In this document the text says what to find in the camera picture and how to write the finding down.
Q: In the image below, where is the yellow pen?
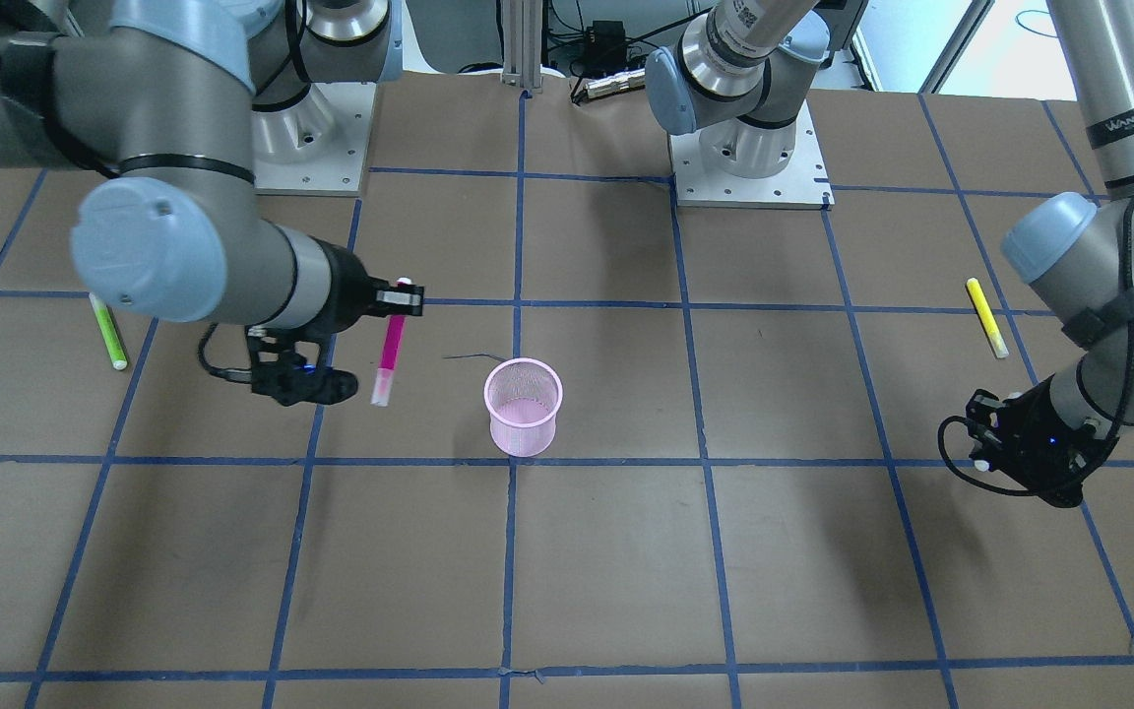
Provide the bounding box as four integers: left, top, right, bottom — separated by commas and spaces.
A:
965, 278, 1012, 358

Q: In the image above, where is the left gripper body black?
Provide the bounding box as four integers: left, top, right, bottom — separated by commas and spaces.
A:
965, 380, 1119, 508

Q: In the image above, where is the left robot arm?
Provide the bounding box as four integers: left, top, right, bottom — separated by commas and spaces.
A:
645, 1, 1134, 508

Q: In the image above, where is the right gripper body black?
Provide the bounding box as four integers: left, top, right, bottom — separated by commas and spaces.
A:
281, 240, 387, 335

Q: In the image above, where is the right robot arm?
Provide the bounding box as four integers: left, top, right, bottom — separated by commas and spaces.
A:
0, 1, 423, 407

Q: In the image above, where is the pink mesh cup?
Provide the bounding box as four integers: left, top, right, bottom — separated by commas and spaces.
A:
484, 357, 564, 458

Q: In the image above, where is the pink pen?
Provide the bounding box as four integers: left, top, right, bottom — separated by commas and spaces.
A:
370, 314, 406, 407

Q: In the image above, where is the green pen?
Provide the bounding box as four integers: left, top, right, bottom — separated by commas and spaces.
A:
88, 292, 129, 371

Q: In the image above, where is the aluminium frame post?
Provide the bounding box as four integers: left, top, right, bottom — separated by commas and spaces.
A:
498, 0, 545, 98

